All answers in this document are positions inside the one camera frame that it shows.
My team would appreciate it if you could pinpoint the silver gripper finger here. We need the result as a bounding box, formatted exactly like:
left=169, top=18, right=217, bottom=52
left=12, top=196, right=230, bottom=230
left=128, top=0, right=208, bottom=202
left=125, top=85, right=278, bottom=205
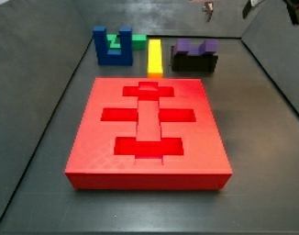
left=242, top=0, right=264, bottom=18
left=201, top=2, right=214, bottom=22

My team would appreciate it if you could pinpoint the purple U-shaped block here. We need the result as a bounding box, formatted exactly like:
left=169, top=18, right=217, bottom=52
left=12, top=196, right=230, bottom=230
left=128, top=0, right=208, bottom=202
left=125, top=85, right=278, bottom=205
left=172, top=39, right=217, bottom=56

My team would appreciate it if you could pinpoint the black angle fixture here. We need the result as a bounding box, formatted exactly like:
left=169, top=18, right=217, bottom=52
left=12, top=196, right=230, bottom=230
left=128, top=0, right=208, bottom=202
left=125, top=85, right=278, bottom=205
left=170, top=47, right=217, bottom=73

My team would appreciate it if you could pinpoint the red puzzle board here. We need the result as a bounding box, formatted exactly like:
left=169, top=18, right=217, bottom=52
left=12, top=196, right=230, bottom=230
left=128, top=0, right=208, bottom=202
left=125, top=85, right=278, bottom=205
left=65, top=78, right=232, bottom=190

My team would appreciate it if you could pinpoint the yellow long bar block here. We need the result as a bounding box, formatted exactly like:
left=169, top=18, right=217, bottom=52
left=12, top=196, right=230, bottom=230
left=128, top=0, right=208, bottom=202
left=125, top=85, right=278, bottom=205
left=146, top=39, right=162, bottom=78

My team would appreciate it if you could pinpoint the green zigzag block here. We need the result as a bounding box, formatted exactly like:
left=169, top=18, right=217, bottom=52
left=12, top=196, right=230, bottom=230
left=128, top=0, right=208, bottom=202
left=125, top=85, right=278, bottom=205
left=106, top=34, right=146, bottom=50

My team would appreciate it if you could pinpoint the blue U-shaped block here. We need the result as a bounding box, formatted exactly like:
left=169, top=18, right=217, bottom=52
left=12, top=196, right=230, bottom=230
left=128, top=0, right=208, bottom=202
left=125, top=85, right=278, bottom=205
left=92, top=26, right=133, bottom=66

